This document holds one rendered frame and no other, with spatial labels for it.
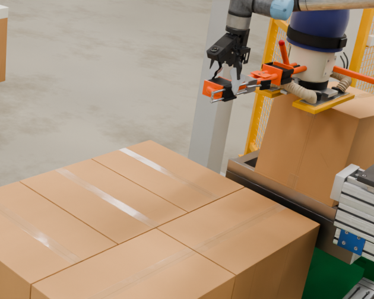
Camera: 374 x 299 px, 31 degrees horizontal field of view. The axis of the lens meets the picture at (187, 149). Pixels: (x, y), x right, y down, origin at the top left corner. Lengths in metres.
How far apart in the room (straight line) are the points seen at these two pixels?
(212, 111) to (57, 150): 1.07
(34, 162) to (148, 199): 1.57
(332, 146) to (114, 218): 0.94
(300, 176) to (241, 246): 0.50
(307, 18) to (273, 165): 0.74
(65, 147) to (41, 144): 0.16
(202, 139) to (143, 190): 1.30
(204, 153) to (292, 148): 1.29
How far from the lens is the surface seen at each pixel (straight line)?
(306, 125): 2.95
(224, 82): 2.23
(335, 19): 2.62
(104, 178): 3.00
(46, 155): 4.43
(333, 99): 2.73
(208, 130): 4.14
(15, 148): 4.50
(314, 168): 2.96
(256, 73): 2.43
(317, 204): 2.99
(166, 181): 3.04
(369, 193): 2.29
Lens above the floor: 1.92
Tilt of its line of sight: 24 degrees down
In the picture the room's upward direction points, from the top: 9 degrees clockwise
